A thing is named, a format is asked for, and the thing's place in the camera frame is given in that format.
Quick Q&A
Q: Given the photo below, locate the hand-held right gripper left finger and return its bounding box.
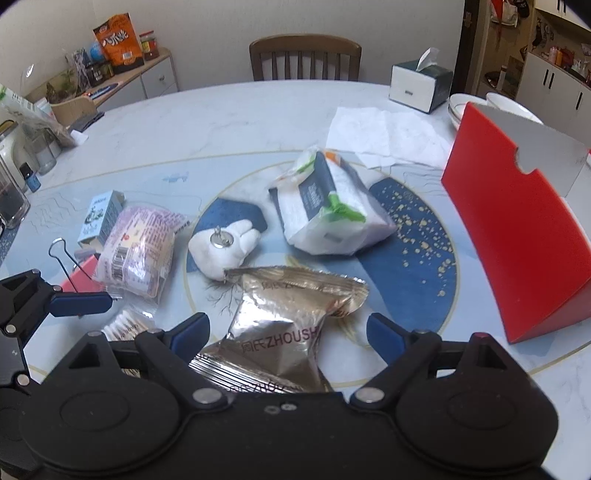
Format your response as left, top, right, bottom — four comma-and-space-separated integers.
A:
67, 313, 229, 409

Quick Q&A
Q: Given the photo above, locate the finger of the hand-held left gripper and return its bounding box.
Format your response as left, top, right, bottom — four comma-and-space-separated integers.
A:
0, 271, 113, 344

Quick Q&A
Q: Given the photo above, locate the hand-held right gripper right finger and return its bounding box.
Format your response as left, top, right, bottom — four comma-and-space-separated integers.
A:
349, 313, 515, 409

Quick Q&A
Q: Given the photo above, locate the purple printed snack packet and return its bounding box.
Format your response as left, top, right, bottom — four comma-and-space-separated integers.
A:
91, 205, 191, 298

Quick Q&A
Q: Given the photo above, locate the gold foil wrapper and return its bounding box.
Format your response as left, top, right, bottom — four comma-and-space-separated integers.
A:
191, 266, 370, 394

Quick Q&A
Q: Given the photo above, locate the white plush keychain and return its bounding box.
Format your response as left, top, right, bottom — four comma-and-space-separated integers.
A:
188, 219, 262, 281

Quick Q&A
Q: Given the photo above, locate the white wipes pack navy label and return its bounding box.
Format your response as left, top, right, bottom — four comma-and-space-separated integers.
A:
269, 147, 398, 257

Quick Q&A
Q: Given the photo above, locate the red cardboard box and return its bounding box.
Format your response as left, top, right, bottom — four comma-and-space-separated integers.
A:
441, 102, 591, 344

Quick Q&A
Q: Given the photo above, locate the red binder clip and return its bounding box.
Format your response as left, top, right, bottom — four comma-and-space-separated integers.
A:
48, 237, 112, 296

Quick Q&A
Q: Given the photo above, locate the cotton swab pack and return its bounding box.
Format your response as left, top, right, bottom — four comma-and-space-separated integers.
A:
100, 308, 158, 342

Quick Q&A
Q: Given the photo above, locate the small blue white carton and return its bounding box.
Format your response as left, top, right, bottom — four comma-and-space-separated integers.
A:
76, 191, 126, 245

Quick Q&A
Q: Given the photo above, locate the tall dark glass canister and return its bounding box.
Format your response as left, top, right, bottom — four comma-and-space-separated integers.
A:
0, 152, 31, 229

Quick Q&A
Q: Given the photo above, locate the clear drinking glass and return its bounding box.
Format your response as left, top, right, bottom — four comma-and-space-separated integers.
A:
23, 134, 58, 176

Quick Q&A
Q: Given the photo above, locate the green white plastic bag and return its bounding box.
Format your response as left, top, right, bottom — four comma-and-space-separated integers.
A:
0, 85, 75, 148

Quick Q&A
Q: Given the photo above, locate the white paper towel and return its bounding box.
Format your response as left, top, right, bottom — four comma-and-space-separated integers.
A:
326, 107, 455, 169

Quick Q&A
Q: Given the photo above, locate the small potted plant ornament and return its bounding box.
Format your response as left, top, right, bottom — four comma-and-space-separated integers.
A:
46, 69, 88, 104

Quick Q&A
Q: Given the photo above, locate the dark glass jar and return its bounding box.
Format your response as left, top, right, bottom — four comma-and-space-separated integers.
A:
85, 62, 114, 87

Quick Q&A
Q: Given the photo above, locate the stack of white plates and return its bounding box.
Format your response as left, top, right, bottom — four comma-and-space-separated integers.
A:
448, 93, 490, 132

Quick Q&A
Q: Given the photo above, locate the white wooden sideboard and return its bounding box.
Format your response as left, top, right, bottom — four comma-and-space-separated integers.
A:
25, 48, 180, 114

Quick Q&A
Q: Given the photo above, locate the green white tissue box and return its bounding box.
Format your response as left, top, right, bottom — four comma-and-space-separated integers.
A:
389, 47, 454, 114

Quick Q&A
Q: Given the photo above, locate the white bowl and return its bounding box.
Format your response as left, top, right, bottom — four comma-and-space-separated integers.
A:
486, 92, 543, 125

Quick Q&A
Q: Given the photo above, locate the orange snack bag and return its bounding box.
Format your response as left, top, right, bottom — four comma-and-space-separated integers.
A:
93, 14, 145, 75

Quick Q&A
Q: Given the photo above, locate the red lidded jar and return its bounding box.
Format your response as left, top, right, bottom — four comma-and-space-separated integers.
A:
139, 30, 160, 61

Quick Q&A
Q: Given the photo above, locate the wooden chair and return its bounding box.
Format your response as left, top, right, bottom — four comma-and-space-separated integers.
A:
249, 34, 362, 82

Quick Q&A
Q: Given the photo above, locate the white two-door cabinet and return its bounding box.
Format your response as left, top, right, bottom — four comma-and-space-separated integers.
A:
517, 51, 591, 134

